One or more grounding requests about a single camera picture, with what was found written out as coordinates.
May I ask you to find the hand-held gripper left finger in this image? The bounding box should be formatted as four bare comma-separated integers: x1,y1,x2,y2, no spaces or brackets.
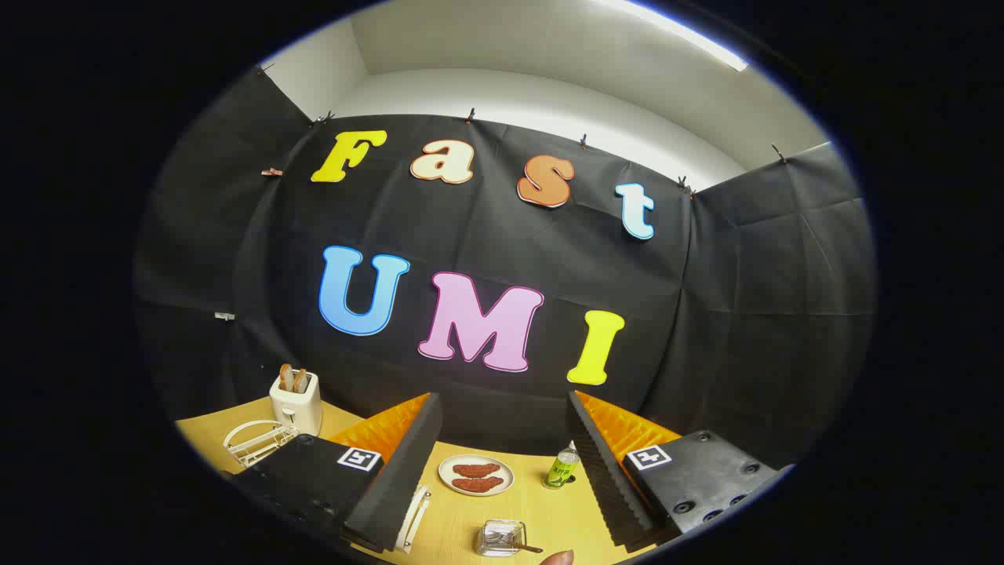
235,392,444,554

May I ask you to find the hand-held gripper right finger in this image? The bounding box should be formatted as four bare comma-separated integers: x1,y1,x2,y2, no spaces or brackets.
566,390,793,554

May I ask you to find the white wire dish rack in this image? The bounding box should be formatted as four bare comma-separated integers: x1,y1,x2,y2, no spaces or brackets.
223,420,432,555

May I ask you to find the spoon with wooden handle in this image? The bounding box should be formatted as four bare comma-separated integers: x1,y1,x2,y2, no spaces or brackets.
486,532,544,554

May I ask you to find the metal wire basket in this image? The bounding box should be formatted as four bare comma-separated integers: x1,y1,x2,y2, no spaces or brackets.
476,519,528,558

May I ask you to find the white plate with meat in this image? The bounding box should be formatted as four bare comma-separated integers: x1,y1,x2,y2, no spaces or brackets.
438,455,515,497

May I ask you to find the green label drink bottle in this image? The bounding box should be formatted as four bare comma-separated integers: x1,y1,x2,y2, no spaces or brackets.
544,441,581,490

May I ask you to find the white toaster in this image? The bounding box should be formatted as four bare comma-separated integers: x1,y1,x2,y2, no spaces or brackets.
269,369,323,436

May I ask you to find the black backdrop cloth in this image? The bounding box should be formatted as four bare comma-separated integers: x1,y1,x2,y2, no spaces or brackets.
133,67,878,472

